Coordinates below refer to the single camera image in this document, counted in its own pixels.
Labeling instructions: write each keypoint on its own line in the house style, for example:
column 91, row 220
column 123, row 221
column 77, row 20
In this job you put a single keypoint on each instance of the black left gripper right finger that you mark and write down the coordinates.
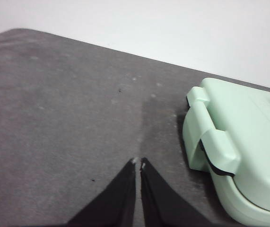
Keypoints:
column 158, row 203

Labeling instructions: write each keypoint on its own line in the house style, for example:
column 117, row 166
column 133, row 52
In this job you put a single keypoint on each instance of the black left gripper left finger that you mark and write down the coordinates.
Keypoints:
column 120, row 201

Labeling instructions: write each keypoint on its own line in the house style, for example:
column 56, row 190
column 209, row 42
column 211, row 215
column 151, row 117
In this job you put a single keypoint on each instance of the mint green breakfast machine base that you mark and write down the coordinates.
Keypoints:
column 231, row 201

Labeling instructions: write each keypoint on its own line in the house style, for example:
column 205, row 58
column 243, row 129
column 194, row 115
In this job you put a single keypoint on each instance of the mint green griddle cover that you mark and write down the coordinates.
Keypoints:
column 243, row 118

